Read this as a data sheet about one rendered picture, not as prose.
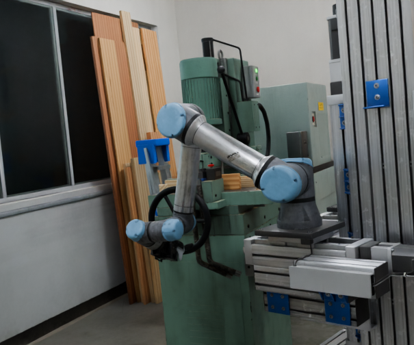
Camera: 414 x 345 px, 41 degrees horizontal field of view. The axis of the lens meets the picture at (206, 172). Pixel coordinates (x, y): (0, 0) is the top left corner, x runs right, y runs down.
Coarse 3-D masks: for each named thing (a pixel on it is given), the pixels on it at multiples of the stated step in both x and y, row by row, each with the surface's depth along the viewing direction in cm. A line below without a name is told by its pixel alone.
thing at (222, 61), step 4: (220, 60) 269; (224, 60) 268; (220, 64) 269; (224, 64) 268; (224, 72) 269; (220, 76) 270; (228, 80) 269; (228, 84) 269; (228, 100) 269; (232, 124) 271; (232, 128) 271; (232, 132) 271; (232, 136) 270
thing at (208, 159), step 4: (200, 156) 255; (204, 156) 254; (208, 156) 253; (212, 156) 257; (204, 160) 254; (208, 160) 253; (212, 160) 256; (216, 160) 261; (200, 164) 255; (204, 164) 254; (208, 164) 254; (216, 164) 260; (220, 164) 265; (200, 168) 255
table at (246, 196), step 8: (224, 192) 239; (232, 192) 238; (240, 192) 236; (248, 192) 235; (256, 192) 233; (152, 200) 254; (224, 200) 238; (232, 200) 238; (240, 200) 236; (248, 200) 235; (256, 200) 234; (264, 200) 232; (208, 208) 233; (216, 208) 231
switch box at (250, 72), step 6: (246, 66) 275; (252, 66) 274; (246, 72) 275; (252, 72) 274; (258, 72) 282; (246, 78) 276; (252, 78) 274; (258, 78) 282; (246, 84) 276; (252, 84) 275; (258, 84) 281; (246, 90) 276; (252, 90) 275; (252, 96) 275; (258, 96) 280
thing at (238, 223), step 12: (276, 204) 282; (156, 216) 255; (168, 216) 252; (216, 216) 242; (228, 216) 240; (240, 216) 237; (252, 216) 247; (264, 216) 262; (216, 228) 242; (228, 228) 240; (240, 228) 238; (252, 228) 246
